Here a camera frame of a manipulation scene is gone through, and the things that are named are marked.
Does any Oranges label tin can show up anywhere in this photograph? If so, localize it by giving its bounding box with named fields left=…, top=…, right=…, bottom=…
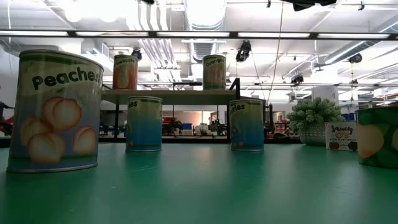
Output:
left=202, top=54, right=227, bottom=91

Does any Cherries label tin can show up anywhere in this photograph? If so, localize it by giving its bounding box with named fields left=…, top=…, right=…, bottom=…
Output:
left=125, top=95, right=164, bottom=153
left=229, top=99, right=265, bottom=152

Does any Pineapple label tin can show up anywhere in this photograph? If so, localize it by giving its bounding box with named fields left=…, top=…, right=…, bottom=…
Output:
left=112, top=54, right=139, bottom=91

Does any Peaches label tin can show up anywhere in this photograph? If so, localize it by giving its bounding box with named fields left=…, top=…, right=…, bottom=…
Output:
left=6, top=49, right=104, bottom=174

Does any small saucy meatballs tin can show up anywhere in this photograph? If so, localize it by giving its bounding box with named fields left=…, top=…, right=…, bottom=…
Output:
left=324, top=121, right=358, bottom=152

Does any green sliced peaches tin can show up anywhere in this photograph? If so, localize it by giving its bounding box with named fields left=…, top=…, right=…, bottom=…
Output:
left=356, top=106, right=398, bottom=170

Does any wooden shelf with black legs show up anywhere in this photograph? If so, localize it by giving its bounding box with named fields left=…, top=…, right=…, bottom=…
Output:
left=101, top=77, right=270, bottom=142

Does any black hanging ceiling fixture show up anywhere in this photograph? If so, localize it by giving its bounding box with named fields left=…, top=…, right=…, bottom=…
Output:
left=235, top=40, right=252, bottom=63
left=131, top=47, right=143, bottom=62
left=348, top=53, right=363, bottom=65

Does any green table mat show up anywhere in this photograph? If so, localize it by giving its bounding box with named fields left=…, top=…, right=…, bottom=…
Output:
left=0, top=142, right=398, bottom=224

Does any small green potted plant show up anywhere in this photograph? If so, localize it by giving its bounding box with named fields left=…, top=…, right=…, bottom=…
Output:
left=286, top=96, right=346, bottom=147

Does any person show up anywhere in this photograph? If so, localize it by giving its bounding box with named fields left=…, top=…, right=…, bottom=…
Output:
left=0, top=101, right=15, bottom=136

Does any black aluminium table frame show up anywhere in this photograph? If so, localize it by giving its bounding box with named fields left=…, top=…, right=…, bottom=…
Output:
left=0, top=136, right=304, bottom=146

